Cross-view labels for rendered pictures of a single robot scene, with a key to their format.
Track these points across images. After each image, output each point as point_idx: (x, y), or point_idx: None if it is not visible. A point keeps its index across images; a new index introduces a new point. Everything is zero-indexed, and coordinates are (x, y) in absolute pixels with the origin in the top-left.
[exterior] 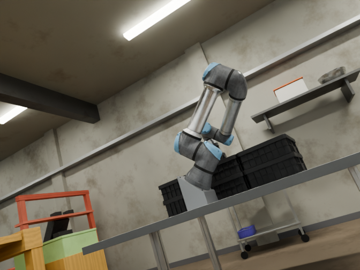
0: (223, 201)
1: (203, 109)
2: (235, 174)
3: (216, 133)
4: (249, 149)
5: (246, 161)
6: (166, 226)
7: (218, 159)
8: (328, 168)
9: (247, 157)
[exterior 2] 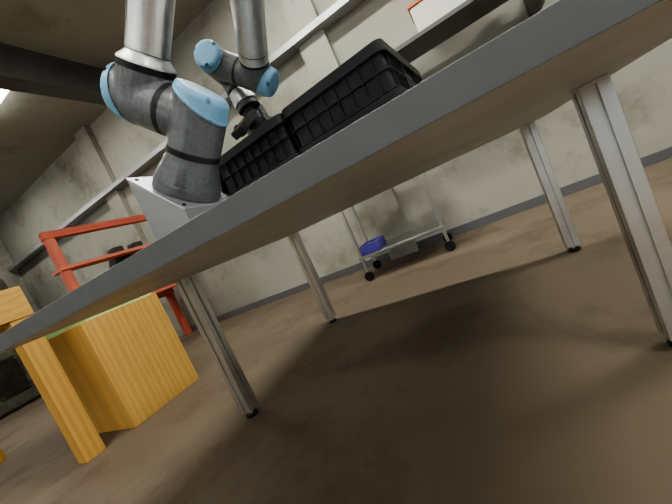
0: (178, 234)
1: None
2: (285, 159)
3: (235, 66)
4: (306, 95)
5: (302, 127)
6: (86, 303)
7: (218, 125)
8: (465, 80)
9: (303, 116)
